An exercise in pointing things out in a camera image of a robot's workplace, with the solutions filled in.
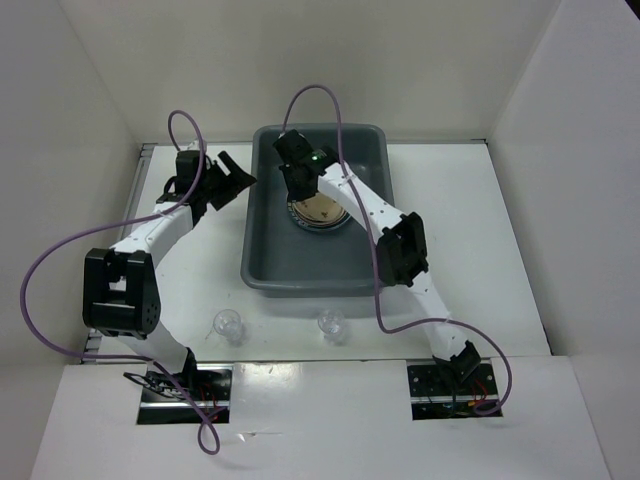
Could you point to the clear plastic cup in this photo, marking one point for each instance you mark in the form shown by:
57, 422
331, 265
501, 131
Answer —
229, 325
332, 324

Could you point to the white plate green red rim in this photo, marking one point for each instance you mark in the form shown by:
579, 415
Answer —
298, 222

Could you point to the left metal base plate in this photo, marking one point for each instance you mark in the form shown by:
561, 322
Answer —
162, 404

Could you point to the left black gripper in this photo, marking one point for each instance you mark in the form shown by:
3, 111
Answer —
238, 178

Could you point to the cream plate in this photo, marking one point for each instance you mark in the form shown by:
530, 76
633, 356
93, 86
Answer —
319, 211

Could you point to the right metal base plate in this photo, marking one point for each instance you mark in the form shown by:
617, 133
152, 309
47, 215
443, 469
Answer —
432, 399

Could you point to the grey plastic bin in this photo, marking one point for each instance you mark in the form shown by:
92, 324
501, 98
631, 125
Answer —
280, 257

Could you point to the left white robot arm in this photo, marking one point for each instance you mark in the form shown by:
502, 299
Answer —
121, 297

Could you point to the metal base plate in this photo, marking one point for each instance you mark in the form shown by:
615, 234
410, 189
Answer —
162, 404
432, 399

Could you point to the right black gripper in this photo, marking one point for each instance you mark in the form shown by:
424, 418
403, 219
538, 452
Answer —
293, 193

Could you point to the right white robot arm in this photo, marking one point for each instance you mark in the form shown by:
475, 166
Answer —
398, 245

